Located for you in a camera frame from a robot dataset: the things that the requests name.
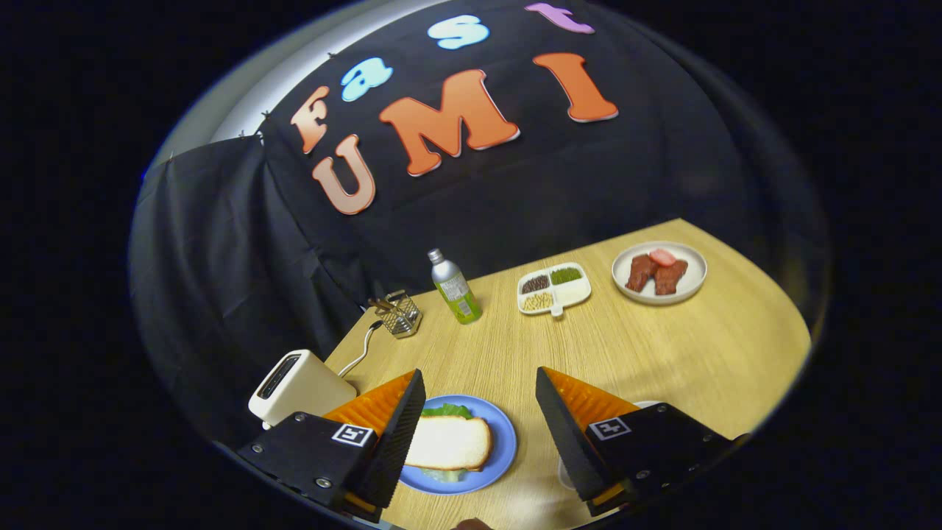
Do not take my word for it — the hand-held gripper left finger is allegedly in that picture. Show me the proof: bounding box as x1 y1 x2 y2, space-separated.
237 368 428 525

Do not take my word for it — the toasted bread slice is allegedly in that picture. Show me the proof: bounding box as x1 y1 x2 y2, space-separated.
405 415 492 472

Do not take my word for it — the green lettuce leaf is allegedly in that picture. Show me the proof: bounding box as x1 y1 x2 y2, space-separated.
419 402 475 484

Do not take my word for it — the green and silver bottle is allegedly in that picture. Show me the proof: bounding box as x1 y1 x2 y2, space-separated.
428 248 484 325

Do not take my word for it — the white toaster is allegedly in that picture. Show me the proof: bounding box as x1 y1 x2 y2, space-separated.
248 349 358 430

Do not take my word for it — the blue plate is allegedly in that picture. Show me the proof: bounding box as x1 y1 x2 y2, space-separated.
400 395 518 495

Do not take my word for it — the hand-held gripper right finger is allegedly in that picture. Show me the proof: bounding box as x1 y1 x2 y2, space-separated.
535 366 737 518

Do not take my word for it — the white toaster cable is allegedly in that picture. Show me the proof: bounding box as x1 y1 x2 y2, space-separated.
337 321 383 378

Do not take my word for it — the white divided dish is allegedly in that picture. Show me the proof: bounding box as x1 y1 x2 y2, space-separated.
517 262 592 318

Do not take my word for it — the small white square plate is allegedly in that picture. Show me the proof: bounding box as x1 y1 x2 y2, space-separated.
556 400 663 491

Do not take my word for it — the brown meat piece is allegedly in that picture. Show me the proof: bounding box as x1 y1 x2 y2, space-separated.
626 254 658 293
654 259 689 296

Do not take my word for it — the white round plate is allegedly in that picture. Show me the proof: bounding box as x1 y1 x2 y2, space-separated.
612 241 708 306

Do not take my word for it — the metal wire basket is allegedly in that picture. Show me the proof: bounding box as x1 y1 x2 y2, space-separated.
378 289 422 339

